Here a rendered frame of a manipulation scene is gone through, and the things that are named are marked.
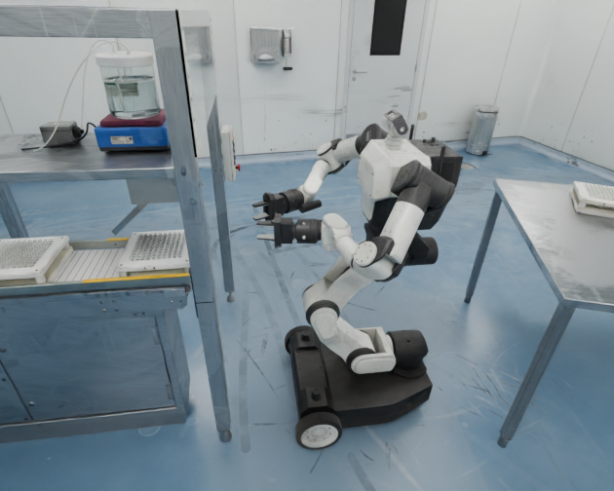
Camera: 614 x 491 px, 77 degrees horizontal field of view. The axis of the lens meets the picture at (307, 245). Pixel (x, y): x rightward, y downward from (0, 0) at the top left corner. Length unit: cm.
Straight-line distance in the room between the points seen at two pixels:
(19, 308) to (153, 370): 54
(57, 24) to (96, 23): 8
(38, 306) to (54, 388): 47
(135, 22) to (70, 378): 135
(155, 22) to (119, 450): 167
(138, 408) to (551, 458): 181
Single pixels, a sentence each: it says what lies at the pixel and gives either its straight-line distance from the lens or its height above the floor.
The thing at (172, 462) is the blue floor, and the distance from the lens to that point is 197.
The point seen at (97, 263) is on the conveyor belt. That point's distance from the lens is 163.
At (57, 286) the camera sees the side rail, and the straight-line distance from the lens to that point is 151.
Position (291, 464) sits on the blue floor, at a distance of 189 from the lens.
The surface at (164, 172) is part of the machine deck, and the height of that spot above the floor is 126.
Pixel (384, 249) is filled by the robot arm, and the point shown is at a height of 108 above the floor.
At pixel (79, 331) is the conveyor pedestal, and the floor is 61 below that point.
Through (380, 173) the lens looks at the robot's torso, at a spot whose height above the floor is 120.
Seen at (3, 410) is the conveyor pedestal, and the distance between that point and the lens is 212.
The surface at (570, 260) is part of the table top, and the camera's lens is 178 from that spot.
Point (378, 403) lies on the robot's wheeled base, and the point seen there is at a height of 17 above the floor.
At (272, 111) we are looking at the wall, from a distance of 494.
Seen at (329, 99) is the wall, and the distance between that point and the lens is 510.
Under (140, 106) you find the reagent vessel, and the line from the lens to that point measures 129.
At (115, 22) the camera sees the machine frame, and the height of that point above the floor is 161.
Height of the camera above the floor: 165
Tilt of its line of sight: 31 degrees down
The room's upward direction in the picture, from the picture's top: 1 degrees clockwise
